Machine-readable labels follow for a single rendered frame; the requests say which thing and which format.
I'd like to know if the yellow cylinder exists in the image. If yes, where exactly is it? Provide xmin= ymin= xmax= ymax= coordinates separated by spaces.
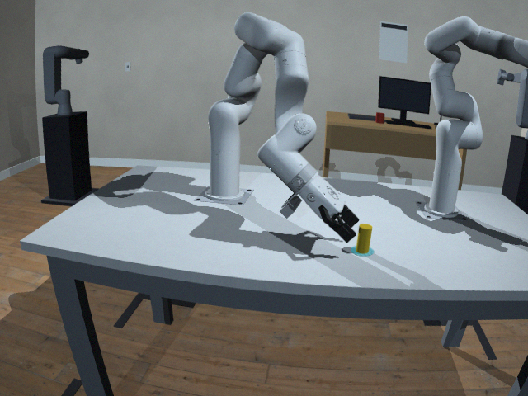
xmin=356 ymin=224 xmax=372 ymax=254

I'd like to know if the cyan circle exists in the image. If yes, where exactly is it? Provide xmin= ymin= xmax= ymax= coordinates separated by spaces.
xmin=351 ymin=246 xmax=374 ymax=257

